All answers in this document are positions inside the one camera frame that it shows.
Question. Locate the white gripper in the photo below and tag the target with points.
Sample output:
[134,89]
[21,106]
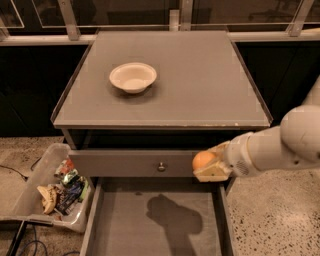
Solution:
[237,156]

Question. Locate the orange fruit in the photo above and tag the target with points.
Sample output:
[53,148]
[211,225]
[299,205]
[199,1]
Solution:
[202,158]

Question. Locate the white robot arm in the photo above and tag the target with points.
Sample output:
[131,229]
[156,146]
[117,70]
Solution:
[292,145]

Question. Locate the round metal drawer knob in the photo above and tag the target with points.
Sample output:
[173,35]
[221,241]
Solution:
[161,167]

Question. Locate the grey top drawer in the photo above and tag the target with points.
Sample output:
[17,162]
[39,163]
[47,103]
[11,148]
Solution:
[133,163]

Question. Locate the grey drawer cabinet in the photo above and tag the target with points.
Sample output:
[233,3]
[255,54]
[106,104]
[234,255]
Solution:
[201,97]

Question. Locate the grey open middle drawer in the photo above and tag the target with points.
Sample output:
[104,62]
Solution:
[158,217]

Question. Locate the white bowl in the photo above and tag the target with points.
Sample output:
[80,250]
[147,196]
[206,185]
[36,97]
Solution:
[133,78]

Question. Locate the green snack packet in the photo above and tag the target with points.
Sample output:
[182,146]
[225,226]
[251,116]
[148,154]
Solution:
[70,177]

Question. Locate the red snack can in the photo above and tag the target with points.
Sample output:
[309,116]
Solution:
[64,168]

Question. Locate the blue black snack bag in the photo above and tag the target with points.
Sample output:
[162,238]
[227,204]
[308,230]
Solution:
[69,196]

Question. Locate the tan crumpled wrapper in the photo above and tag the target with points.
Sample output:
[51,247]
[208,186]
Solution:
[49,198]

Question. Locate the clear plastic bin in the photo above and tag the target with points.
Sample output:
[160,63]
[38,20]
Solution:
[29,204]

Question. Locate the metal railing frame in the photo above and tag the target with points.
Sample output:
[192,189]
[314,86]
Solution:
[77,22]

